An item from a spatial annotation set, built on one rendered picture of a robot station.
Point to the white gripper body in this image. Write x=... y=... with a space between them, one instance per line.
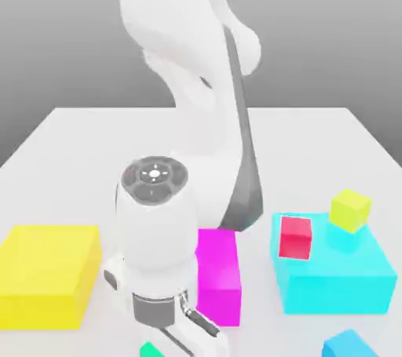
x=194 y=346

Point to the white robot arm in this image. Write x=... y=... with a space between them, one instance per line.
x=157 y=237

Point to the small green cube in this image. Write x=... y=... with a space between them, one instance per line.
x=150 y=351

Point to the small red cube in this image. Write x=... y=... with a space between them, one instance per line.
x=295 y=239

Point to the small blue cube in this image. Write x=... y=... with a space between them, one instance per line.
x=348 y=346

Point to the small lime cube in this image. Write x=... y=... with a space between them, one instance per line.
x=350 y=209

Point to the large magenta box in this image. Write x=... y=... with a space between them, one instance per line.
x=218 y=275

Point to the large cyan box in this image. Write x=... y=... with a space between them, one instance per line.
x=339 y=284

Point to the large yellow box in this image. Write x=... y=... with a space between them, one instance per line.
x=44 y=269

